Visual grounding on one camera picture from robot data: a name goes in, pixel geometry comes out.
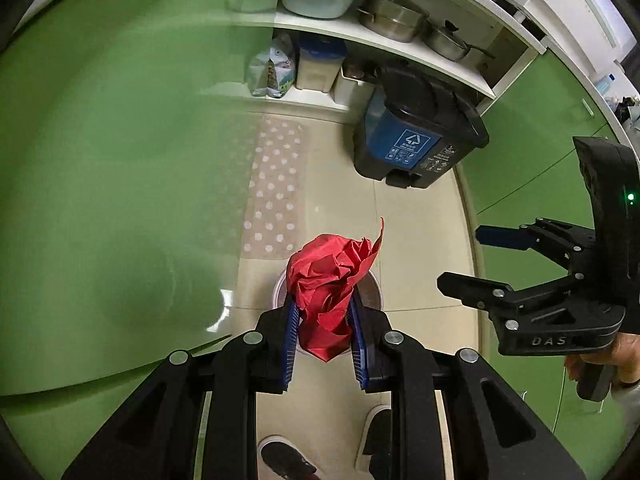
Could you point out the person's right hand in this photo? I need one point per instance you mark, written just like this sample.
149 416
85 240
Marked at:
629 357

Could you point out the small steel lidded pot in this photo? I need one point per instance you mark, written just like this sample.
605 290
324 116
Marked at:
447 42

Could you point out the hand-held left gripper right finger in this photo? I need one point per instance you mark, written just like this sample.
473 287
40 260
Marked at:
357 345

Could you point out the white open shelf unit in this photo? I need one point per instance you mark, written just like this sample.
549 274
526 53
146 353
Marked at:
310 22

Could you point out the round floor trash can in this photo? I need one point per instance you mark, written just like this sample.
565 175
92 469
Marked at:
372 295

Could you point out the white bucket with blue lid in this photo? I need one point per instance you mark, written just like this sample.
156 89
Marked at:
317 67

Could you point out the white appliance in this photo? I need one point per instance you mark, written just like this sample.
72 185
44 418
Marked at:
575 5

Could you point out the green cabinet doors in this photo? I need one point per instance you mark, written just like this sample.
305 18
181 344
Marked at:
525 190

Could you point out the red paper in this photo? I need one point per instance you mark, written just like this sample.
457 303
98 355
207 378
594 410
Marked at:
325 280

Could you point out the black and blue recycling bin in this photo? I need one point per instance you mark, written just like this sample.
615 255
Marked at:
400 140

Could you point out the printed plastic bag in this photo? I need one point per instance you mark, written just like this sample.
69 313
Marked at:
270 70

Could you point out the dotted floor mat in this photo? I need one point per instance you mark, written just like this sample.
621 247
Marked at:
275 185

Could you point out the steel steamer pot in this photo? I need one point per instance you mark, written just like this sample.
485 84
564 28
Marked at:
392 15

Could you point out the white storage box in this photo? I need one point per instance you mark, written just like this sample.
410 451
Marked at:
350 87

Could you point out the clear water bottle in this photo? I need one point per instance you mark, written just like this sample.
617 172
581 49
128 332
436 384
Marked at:
606 86

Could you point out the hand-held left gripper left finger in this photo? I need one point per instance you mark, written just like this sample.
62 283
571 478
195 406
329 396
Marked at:
292 340

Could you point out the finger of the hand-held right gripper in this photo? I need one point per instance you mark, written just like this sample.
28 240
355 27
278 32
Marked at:
500 235
480 292

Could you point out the black slip-on shoe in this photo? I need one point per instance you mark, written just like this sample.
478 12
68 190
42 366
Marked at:
377 440
285 460

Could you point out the curved green cabinet front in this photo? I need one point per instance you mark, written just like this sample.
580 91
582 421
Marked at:
100 160

